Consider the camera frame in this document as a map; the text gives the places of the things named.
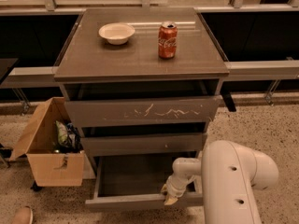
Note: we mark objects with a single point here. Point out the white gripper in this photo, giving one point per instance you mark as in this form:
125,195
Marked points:
176,185

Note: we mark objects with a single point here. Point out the grey bottom drawer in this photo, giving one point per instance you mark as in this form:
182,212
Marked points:
132,182

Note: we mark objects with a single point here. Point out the grey drawer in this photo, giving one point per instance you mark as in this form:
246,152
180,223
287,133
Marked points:
131,112
143,144
132,182

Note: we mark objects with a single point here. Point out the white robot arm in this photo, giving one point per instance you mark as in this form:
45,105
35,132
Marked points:
229,173

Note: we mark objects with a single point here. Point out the grey middle drawer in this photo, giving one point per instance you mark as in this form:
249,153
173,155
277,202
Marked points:
143,144

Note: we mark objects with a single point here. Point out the grey drawer cabinet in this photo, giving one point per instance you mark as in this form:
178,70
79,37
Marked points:
94,70

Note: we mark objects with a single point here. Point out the grey top drawer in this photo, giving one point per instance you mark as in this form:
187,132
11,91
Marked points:
131,112

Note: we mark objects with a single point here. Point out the cardboard box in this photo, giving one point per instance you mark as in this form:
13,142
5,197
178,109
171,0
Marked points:
38,143

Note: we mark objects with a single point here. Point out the green snack bag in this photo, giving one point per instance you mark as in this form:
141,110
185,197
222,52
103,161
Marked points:
61,133

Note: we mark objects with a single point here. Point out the beige shoe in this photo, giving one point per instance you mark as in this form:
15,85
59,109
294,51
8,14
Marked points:
23,216

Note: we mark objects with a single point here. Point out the red cola can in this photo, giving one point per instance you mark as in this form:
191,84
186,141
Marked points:
167,40

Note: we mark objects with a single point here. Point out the white bowl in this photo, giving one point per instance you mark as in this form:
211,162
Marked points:
116,33

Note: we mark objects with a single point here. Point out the grey wall rail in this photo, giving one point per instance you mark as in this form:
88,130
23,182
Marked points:
43,77

